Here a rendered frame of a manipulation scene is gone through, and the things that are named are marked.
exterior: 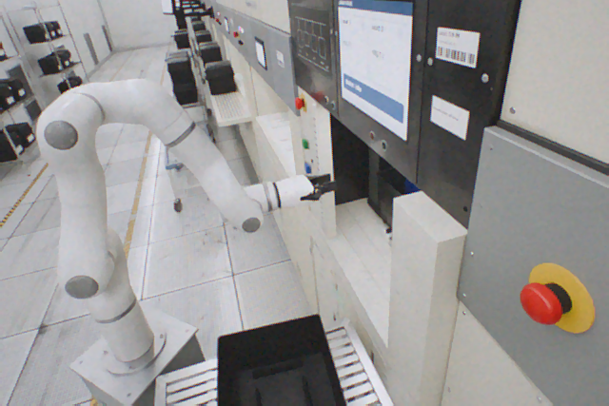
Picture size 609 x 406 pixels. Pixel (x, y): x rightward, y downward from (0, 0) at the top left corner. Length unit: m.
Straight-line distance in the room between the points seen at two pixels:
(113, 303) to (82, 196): 0.34
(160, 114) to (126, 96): 0.08
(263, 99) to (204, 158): 1.80
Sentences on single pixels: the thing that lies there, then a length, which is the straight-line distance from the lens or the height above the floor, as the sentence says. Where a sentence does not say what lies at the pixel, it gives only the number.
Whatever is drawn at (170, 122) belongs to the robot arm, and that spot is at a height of 1.47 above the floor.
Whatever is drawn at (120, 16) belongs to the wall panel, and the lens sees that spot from 14.52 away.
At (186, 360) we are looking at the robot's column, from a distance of 1.35.
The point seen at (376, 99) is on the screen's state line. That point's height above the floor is 1.51.
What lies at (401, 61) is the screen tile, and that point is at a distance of 0.61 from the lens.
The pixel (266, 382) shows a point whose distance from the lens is 1.13.
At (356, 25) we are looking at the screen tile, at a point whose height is 1.63.
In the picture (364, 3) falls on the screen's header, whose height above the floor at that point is 1.67.
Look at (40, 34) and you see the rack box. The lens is 7.42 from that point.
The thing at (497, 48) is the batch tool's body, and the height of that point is 1.64.
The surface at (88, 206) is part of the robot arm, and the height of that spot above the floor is 1.31.
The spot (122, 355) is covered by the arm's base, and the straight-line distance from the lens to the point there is 1.29.
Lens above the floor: 1.73
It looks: 29 degrees down
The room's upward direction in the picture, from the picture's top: 6 degrees counter-clockwise
